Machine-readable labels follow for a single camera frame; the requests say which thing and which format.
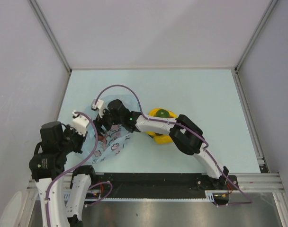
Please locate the aluminium frame rail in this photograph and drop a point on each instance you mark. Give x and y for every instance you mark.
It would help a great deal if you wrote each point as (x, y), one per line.
(251, 182)
(250, 124)

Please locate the left aluminium corner post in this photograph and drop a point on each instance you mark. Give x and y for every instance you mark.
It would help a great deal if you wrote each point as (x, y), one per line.
(49, 33)

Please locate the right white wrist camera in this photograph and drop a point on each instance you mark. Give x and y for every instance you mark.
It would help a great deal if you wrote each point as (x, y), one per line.
(99, 106)

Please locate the aluminium frame right rail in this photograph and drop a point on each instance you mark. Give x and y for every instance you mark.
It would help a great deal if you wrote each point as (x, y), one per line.
(250, 124)

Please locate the yellow fake mango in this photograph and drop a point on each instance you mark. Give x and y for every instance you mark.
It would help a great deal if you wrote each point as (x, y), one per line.
(162, 139)

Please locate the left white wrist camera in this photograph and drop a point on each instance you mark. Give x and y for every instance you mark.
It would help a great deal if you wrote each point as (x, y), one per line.
(80, 123)

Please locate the green fake fruit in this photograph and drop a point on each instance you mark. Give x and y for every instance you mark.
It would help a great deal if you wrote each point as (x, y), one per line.
(162, 113)

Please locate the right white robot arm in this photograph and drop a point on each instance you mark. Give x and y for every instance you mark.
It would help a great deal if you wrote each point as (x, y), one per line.
(185, 134)

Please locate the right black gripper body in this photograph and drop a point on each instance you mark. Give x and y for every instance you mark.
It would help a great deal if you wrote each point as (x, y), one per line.
(107, 120)

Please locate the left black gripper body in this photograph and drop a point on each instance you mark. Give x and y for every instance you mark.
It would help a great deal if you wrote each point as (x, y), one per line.
(72, 140)

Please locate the aluminium corner post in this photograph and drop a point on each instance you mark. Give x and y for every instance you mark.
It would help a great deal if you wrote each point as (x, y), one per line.
(49, 33)
(257, 32)

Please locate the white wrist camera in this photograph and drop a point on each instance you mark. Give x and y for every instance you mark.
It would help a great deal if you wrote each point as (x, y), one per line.
(99, 106)
(80, 123)

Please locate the right aluminium corner post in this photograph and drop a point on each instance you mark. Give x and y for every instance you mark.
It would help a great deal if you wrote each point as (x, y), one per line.
(257, 32)

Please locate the light blue plastic bag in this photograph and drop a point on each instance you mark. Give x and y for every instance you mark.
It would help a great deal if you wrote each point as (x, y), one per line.
(115, 139)

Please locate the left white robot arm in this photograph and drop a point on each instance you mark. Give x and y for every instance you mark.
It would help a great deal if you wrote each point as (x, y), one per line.
(47, 168)

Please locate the white slotted cable duct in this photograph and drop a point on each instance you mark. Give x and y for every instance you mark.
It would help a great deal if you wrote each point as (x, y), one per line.
(200, 197)

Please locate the yellow fake banana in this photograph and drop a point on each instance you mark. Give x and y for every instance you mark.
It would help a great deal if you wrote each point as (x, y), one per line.
(151, 134)

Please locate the aluminium frame front rail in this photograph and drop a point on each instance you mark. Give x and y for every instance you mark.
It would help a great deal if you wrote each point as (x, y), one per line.
(251, 182)

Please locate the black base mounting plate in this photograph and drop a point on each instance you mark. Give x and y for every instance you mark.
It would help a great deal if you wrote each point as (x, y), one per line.
(138, 184)

